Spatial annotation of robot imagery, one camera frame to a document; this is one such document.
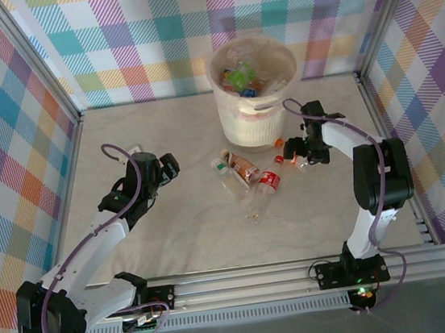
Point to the orange cap clear bottle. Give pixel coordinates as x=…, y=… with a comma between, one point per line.
x=279, y=142

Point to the red label red cap bottle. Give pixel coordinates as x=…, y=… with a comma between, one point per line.
x=268, y=179

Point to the brown bottle beige cap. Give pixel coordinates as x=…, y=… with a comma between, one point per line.
x=243, y=168

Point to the green tag white cap bottle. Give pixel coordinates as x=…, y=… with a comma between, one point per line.
x=232, y=183

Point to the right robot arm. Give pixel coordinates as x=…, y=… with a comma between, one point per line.
x=397, y=169

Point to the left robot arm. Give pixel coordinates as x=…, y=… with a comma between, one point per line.
x=86, y=248

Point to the white ribbed plastic bin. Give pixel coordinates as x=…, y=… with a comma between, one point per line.
x=250, y=130

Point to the small electronics board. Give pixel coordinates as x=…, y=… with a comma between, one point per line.
x=142, y=324
x=364, y=295

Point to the aluminium side rail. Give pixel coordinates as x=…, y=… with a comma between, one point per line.
x=377, y=107
x=66, y=173

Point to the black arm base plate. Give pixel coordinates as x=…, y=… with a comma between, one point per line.
x=329, y=275
x=163, y=295

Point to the wide aluminium base rail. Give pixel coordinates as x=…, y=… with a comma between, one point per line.
x=241, y=284

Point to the aluminium frame post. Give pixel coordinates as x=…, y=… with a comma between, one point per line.
x=44, y=70
x=388, y=12

